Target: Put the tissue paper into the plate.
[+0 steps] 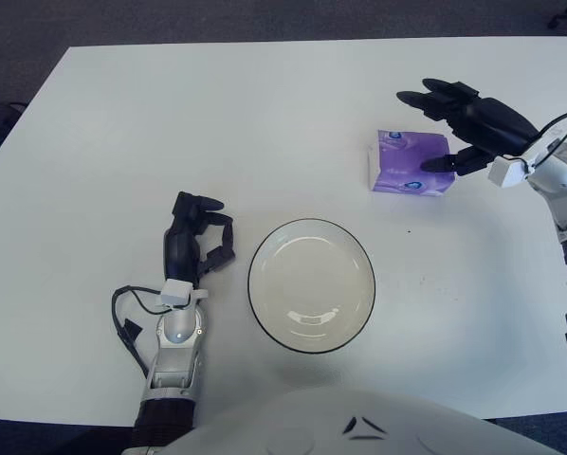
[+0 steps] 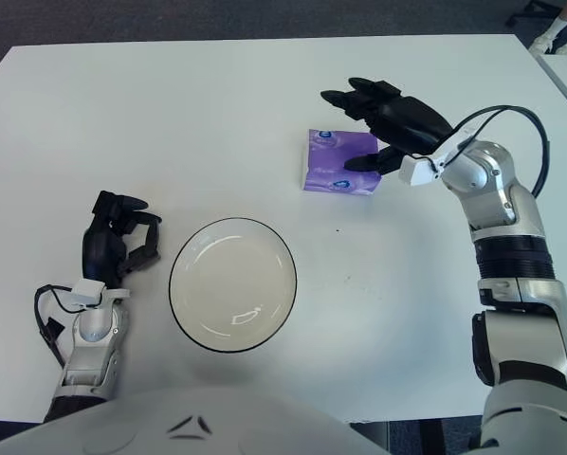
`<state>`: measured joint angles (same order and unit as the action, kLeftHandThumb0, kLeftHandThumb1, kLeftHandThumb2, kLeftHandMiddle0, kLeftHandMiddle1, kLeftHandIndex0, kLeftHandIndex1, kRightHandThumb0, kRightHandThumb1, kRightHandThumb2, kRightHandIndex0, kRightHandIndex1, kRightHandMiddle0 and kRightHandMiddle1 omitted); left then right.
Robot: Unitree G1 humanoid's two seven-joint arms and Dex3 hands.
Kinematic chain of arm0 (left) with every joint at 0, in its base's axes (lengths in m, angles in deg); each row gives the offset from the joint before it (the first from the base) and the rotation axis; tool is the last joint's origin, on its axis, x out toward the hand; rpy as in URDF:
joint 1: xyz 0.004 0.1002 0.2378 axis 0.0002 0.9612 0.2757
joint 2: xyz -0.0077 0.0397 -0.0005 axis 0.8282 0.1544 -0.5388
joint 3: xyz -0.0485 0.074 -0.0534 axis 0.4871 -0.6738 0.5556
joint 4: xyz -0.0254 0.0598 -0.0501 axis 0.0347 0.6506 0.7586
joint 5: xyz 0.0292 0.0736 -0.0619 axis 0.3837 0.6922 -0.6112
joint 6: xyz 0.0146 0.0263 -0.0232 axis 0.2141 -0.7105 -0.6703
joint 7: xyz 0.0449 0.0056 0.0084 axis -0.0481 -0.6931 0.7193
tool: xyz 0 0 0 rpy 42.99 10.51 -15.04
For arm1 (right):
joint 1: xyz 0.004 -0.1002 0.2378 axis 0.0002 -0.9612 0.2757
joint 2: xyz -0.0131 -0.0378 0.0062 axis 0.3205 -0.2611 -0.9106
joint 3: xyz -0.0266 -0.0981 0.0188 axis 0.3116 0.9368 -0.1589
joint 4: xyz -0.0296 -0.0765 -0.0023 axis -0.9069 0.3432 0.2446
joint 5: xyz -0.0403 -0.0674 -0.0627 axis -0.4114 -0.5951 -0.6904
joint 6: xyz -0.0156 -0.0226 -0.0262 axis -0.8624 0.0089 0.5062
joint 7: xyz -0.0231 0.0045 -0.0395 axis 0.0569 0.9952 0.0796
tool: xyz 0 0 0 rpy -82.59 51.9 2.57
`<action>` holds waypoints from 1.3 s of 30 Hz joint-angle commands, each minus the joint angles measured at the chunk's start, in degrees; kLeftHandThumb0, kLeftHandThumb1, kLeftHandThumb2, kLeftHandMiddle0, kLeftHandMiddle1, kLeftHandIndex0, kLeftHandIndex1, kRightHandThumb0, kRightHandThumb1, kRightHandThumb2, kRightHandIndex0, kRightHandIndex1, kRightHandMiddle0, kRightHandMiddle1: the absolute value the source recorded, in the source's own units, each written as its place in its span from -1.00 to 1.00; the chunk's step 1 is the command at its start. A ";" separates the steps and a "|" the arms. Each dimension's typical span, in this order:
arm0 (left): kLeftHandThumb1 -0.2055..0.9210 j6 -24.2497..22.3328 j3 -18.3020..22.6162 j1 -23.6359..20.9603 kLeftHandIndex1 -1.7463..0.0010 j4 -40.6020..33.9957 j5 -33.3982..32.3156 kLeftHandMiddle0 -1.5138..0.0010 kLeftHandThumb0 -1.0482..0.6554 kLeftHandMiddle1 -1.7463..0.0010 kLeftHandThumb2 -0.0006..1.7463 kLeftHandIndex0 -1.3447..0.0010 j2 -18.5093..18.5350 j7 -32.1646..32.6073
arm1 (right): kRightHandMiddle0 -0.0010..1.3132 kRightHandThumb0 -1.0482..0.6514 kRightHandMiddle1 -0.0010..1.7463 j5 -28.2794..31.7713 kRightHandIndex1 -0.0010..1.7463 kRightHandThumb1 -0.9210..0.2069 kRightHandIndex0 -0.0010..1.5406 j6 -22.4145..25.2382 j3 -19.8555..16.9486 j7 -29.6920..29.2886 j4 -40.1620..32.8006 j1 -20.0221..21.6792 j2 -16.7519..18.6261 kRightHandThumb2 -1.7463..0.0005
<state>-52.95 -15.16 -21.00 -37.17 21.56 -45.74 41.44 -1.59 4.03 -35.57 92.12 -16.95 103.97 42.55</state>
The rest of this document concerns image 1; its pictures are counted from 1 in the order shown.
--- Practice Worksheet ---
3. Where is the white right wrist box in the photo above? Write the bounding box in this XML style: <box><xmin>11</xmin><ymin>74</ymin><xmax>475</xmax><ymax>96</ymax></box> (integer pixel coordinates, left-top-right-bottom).
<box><xmin>487</xmin><ymin>139</ymin><xmax>562</xmax><ymax>189</ymax></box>

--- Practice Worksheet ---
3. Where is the white plate black rim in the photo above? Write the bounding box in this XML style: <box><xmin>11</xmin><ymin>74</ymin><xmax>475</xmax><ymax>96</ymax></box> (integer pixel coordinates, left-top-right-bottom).
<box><xmin>247</xmin><ymin>217</ymin><xmax>376</xmax><ymax>355</ymax></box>

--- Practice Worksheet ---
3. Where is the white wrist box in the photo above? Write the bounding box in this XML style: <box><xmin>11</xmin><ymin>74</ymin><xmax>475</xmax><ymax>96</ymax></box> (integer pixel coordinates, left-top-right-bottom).
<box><xmin>158</xmin><ymin>279</ymin><xmax>193</xmax><ymax>309</ymax></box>
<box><xmin>487</xmin><ymin>139</ymin><xmax>562</xmax><ymax>189</ymax></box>

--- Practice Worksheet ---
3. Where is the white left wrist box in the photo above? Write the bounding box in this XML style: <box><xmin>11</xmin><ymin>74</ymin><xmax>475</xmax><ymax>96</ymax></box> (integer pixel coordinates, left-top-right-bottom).
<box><xmin>158</xmin><ymin>279</ymin><xmax>193</xmax><ymax>309</ymax></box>

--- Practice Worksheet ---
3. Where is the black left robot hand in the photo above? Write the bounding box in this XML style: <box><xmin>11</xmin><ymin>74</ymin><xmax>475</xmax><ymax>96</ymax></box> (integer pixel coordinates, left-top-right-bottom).
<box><xmin>162</xmin><ymin>191</ymin><xmax>237</xmax><ymax>289</ymax></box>

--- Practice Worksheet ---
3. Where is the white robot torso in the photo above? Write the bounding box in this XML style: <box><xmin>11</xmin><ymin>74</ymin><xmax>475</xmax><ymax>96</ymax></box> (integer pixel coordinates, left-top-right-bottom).
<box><xmin>164</xmin><ymin>388</ymin><xmax>567</xmax><ymax>455</ymax></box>

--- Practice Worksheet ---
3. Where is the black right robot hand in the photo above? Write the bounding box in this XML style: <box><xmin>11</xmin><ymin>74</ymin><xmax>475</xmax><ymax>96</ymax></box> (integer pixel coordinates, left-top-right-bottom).
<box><xmin>395</xmin><ymin>78</ymin><xmax>539</xmax><ymax>178</ymax></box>

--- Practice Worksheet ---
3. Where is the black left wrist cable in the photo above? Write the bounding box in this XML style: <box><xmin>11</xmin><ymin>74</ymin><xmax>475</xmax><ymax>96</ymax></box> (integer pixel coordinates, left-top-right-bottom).
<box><xmin>111</xmin><ymin>283</ymin><xmax>169</xmax><ymax>378</ymax></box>

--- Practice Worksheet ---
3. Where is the purple tissue paper pack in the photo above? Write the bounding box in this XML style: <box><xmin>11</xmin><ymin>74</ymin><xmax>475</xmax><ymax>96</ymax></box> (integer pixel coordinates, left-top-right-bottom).
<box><xmin>366</xmin><ymin>128</ymin><xmax>457</xmax><ymax>197</ymax></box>

